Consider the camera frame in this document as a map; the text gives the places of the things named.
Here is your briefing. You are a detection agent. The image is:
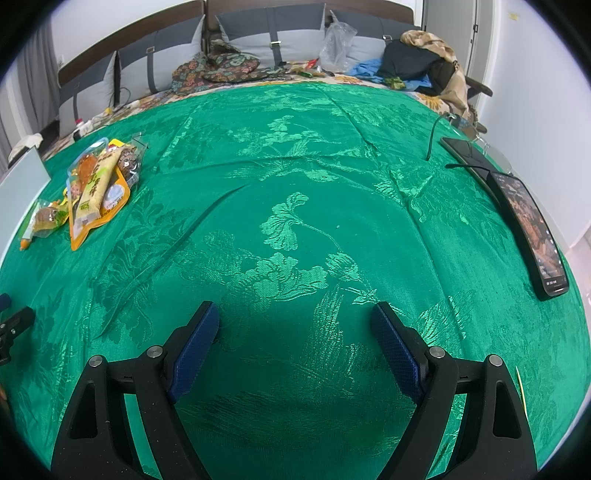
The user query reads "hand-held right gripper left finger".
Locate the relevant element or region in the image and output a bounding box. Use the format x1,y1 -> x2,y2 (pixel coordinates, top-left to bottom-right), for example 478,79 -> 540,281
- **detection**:
52,300 -> 220,480

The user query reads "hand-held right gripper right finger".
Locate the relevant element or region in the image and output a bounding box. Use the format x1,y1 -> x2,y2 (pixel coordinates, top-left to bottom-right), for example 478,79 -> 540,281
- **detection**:
370,301 -> 539,480

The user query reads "long white box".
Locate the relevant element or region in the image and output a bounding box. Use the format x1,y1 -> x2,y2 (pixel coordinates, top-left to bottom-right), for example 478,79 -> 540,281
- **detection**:
0,147 -> 51,259

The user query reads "cream stick snack packet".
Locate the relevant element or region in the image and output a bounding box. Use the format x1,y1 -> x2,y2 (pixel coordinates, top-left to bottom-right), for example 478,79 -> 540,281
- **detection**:
74,145 -> 125,232

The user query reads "orange clear chicken leg packet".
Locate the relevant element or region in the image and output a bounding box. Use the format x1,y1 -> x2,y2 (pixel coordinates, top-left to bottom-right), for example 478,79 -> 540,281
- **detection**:
67,154 -> 131,252

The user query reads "small green snack packet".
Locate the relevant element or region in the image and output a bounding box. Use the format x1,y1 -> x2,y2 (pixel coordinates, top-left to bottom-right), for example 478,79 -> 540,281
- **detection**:
28,198 -> 70,239

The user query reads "white cloth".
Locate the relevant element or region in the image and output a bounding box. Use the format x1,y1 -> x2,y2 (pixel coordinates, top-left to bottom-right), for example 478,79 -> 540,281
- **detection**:
7,133 -> 42,164

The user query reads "black phone lit screen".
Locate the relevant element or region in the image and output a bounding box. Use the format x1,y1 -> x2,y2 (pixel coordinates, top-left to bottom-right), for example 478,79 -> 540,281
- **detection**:
489,172 -> 570,302

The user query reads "clear packet brown meat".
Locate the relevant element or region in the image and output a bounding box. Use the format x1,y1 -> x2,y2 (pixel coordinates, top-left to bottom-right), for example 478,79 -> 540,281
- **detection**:
113,132 -> 149,188

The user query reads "green patterned blanket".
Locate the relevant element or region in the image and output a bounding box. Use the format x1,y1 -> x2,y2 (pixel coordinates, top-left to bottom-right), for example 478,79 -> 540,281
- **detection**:
0,80 -> 585,480

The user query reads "black phone dark screen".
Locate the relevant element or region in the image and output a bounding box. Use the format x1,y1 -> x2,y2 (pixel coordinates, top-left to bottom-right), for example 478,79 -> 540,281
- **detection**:
438,137 -> 504,183

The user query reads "grey curtain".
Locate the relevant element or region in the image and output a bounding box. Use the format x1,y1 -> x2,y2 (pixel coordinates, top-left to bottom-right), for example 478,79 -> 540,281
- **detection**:
0,18 -> 61,153

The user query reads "beige scarf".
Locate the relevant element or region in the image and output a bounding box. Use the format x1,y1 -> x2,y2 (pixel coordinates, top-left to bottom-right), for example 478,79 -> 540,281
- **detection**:
399,30 -> 478,123

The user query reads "dark chair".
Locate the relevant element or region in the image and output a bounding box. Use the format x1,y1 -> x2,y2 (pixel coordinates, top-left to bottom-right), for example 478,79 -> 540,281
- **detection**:
465,76 -> 494,134

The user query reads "dark floral cloth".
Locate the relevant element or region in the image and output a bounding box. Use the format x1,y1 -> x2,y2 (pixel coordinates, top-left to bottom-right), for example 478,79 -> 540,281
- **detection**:
172,39 -> 278,95

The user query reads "brown headboard panel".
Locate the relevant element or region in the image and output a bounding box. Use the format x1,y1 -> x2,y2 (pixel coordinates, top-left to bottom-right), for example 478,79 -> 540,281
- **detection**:
205,0 -> 414,28
58,0 -> 206,88

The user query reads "black bag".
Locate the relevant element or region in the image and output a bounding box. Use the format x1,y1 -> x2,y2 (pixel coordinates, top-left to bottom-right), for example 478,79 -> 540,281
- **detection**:
379,41 -> 455,90

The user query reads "clear plastic bag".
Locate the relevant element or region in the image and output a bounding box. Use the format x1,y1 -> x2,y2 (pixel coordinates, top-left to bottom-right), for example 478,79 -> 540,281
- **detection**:
318,21 -> 358,72

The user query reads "white door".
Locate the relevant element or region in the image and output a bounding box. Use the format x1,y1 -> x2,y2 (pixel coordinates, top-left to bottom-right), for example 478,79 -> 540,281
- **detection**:
422,0 -> 485,70

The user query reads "black cable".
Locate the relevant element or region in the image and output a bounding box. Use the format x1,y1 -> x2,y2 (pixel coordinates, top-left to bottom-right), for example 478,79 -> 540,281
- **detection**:
425,113 -> 455,161

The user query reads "grey strapped pillow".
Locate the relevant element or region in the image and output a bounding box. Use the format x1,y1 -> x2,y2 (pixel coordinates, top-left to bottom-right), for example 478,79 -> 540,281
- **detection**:
59,51 -> 116,139
330,10 -> 416,70
115,16 -> 206,104
216,4 -> 326,70

